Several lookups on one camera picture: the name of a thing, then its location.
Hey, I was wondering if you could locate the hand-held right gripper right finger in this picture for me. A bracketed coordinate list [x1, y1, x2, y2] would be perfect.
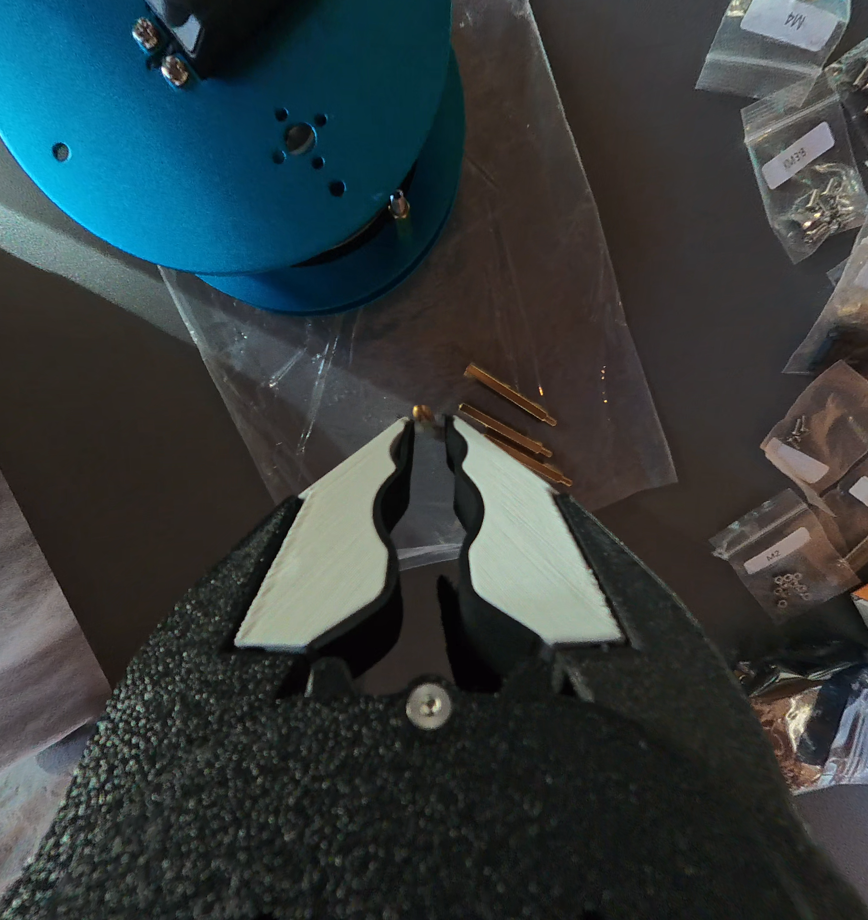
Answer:
[445, 415, 625, 648]

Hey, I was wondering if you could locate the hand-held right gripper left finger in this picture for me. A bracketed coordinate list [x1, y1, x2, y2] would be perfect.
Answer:
[233, 418, 415, 654]

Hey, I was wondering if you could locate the large clear plastic bag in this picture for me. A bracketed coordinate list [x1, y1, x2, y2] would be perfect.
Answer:
[156, 0, 679, 570]

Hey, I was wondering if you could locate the blue round metal base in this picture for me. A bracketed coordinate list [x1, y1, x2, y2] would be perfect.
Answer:
[195, 42, 468, 315]

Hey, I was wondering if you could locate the teal disc with servo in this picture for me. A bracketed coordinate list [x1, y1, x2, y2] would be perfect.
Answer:
[0, 0, 454, 277]

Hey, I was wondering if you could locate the grey desk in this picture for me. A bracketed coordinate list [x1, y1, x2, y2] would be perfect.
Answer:
[0, 0, 868, 920]

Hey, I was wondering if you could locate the silver antistatic bag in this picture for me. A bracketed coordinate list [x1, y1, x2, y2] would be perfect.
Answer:
[734, 638, 868, 796]

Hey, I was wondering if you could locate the pile of small screw bags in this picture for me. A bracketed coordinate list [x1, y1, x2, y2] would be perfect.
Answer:
[695, 0, 868, 624]

